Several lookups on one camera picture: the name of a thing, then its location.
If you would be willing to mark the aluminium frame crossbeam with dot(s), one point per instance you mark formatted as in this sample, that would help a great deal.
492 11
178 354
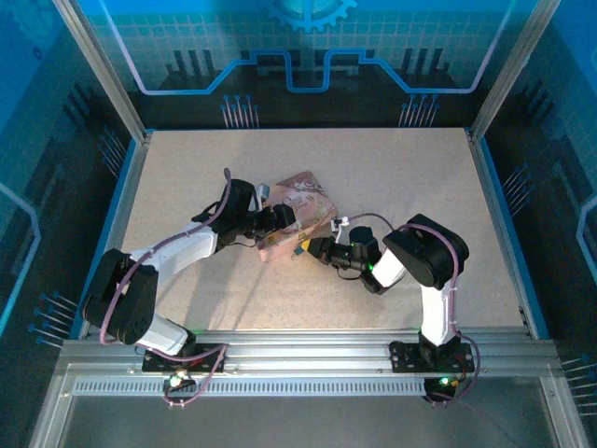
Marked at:
303 347

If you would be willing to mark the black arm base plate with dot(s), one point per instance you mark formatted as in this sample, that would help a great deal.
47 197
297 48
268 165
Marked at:
406 357
210 357

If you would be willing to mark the pink storybook print box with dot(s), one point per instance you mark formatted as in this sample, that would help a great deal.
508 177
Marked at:
305 196

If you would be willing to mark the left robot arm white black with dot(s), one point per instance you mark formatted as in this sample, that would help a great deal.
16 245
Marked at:
177 249

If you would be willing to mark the aluminium table side rail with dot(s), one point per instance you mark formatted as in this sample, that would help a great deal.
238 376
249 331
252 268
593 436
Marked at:
494 200
126 200

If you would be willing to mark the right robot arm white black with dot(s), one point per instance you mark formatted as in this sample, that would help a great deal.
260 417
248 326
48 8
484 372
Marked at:
429 254

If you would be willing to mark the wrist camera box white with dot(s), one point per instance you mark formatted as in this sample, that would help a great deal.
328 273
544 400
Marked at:
339 225
263 191

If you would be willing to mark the aluminium frame post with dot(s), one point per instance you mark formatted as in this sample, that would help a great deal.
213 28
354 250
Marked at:
508 70
100 70

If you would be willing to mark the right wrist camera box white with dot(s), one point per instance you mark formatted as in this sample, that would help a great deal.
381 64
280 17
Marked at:
339 225

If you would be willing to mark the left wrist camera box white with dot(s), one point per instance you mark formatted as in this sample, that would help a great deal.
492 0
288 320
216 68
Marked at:
263 191

